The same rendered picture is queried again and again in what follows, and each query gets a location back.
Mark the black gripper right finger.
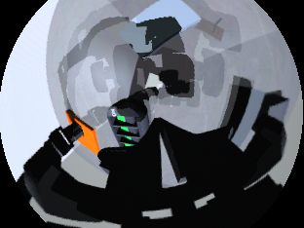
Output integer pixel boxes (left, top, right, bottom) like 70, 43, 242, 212
157, 118, 234, 184

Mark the dark grey switch panel with green rocker switches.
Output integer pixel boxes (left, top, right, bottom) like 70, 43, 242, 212
106, 98, 149, 148

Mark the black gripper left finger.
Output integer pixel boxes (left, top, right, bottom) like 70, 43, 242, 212
97, 118, 163, 181

